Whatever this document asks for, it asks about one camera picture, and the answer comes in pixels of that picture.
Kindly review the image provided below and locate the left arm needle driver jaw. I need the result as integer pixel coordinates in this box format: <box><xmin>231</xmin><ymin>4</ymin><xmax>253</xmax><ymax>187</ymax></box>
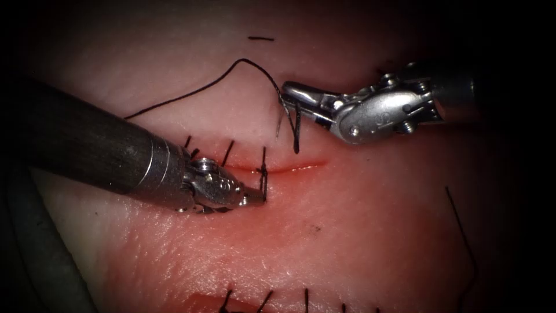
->
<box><xmin>241</xmin><ymin>185</ymin><xmax>267</xmax><ymax>205</ymax></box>

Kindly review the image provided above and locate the left arm needle driver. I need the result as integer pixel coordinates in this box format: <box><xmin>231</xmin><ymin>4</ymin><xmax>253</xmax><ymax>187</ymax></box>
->
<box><xmin>177</xmin><ymin>150</ymin><xmax>247</xmax><ymax>215</ymax></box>

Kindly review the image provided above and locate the right arm needle driver jaw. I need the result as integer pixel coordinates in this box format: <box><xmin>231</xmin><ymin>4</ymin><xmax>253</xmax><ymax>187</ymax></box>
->
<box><xmin>297</xmin><ymin>105</ymin><xmax>336</xmax><ymax>130</ymax></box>
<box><xmin>281</xmin><ymin>81</ymin><xmax>345</xmax><ymax>110</ymax></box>

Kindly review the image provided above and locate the right arm needle driver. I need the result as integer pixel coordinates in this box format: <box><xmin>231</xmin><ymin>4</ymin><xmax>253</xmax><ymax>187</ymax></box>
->
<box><xmin>331</xmin><ymin>64</ymin><xmax>440</xmax><ymax>145</ymax></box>

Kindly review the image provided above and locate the black stitching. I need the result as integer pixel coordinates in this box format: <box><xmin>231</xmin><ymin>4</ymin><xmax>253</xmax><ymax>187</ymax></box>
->
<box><xmin>218</xmin><ymin>287</ymin><xmax>382</xmax><ymax>313</ymax></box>
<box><xmin>184</xmin><ymin>135</ymin><xmax>269</xmax><ymax>202</ymax></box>

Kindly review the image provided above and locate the tissue pad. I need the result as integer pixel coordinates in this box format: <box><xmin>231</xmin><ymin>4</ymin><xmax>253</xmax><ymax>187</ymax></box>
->
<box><xmin>25</xmin><ymin>0</ymin><xmax>522</xmax><ymax>313</ymax></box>

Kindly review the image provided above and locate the long black thread piece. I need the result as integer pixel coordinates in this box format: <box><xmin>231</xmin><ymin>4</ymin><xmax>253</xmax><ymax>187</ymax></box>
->
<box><xmin>444</xmin><ymin>185</ymin><xmax>480</xmax><ymax>313</ymax></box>

